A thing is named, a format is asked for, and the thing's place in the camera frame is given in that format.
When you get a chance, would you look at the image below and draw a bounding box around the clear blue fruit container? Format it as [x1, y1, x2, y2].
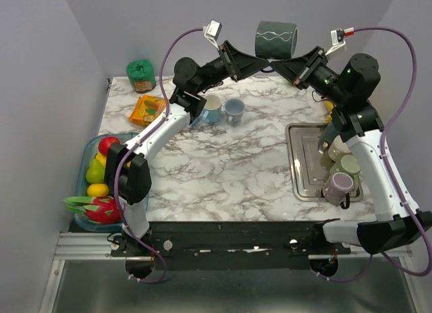
[69, 134, 122, 233]

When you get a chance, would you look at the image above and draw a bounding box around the grey blue mug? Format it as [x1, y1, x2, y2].
[225, 98, 245, 126]

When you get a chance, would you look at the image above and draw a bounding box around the light blue white mug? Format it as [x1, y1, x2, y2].
[190, 94, 222, 127]

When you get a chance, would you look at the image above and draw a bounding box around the red apple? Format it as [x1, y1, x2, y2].
[98, 136, 121, 156]

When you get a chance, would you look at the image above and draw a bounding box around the dark green patterned mug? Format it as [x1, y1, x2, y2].
[254, 21, 298, 74]

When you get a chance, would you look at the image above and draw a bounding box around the green wrapped jar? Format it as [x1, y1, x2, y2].
[126, 59, 156, 93]

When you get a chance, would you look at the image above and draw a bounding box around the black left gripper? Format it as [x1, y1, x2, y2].
[194, 40, 269, 94]

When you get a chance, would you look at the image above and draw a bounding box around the aluminium rail frame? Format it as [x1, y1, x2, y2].
[39, 232, 426, 312]

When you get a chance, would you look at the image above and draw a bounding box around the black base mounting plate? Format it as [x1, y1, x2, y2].
[111, 221, 350, 271]

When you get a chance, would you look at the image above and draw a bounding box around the light green mug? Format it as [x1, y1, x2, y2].
[329, 154, 360, 178]

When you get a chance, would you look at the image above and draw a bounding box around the pink dragon fruit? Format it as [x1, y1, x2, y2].
[63, 196, 121, 225]

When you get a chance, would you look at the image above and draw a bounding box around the orange fruit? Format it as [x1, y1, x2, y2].
[87, 183, 109, 197]

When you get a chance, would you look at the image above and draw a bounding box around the orange snack bag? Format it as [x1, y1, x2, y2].
[129, 94, 166, 127]

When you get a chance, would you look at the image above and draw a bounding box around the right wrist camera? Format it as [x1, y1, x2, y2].
[325, 27, 354, 58]

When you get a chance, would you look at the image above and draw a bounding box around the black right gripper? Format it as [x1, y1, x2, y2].
[269, 46, 349, 106]

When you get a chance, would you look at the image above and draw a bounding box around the purple mug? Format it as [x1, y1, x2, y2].
[322, 172, 354, 210]

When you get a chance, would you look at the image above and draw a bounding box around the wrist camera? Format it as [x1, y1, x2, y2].
[203, 20, 222, 49]
[325, 27, 354, 58]

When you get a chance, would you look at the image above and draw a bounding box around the yellow lemon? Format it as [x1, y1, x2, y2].
[94, 152, 107, 167]

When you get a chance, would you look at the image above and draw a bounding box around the green pear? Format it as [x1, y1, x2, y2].
[86, 159, 105, 184]

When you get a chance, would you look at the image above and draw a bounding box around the yellow Lays chips bag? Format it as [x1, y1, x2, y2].
[324, 100, 334, 123]

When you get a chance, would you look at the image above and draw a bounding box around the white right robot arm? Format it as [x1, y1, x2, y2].
[270, 47, 431, 254]

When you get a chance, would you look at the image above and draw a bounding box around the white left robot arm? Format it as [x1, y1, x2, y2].
[105, 41, 269, 256]

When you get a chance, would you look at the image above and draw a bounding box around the dark grey mug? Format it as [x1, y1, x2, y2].
[318, 122, 340, 154]

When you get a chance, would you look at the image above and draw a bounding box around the silver metal tray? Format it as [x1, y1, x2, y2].
[286, 123, 363, 202]

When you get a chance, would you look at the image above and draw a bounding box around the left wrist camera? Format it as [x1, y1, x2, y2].
[203, 20, 222, 49]

